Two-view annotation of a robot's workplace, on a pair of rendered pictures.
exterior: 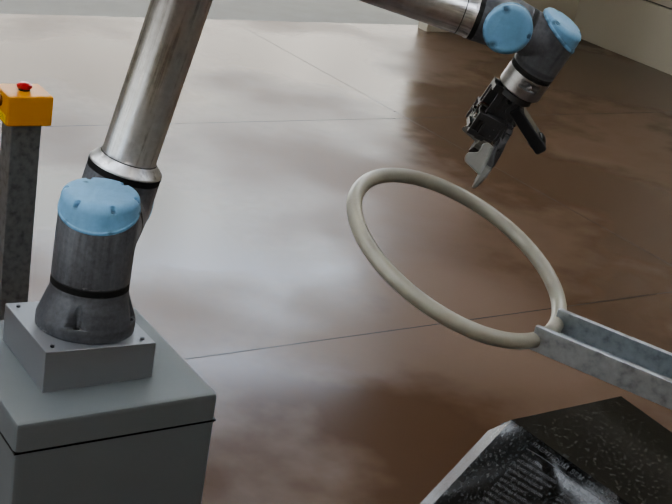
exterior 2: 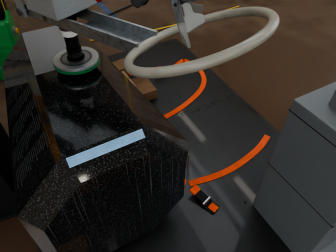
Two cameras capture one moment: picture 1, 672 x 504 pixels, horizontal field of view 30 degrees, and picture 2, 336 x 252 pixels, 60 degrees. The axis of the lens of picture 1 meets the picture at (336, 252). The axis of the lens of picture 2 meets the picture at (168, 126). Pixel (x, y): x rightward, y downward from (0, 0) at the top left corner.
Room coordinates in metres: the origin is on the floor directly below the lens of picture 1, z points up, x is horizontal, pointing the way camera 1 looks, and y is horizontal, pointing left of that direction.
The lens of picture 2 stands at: (3.11, -0.21, 1.61)
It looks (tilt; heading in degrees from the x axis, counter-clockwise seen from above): 45 degrees down; 188
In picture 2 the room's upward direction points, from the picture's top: straight up
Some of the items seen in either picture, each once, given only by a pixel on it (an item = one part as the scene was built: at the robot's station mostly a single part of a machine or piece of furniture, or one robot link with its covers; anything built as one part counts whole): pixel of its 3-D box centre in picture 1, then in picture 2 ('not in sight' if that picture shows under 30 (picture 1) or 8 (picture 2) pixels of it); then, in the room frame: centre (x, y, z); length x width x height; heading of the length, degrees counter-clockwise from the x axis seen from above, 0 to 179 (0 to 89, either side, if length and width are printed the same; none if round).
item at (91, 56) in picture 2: not in sight; (76, 58); (1.96, -0.81, 0.86); 0.21 x 0.21 x 0.01
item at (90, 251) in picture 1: (97, 231); not in sight; (2.18, 0.45, 1.11); 0.17 x 0.15 x 0.18; 3
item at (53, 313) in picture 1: (87, 299); not in sight; (2.17, 0.45, 0.98); 0.19 x 0.19 x 0.10
